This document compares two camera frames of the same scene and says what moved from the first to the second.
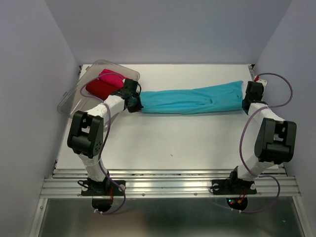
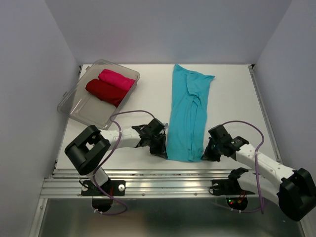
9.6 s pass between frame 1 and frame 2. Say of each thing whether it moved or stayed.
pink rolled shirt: stayed
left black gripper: moved
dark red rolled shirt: stayed
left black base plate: stayed
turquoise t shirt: moved
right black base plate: stayed
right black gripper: moved
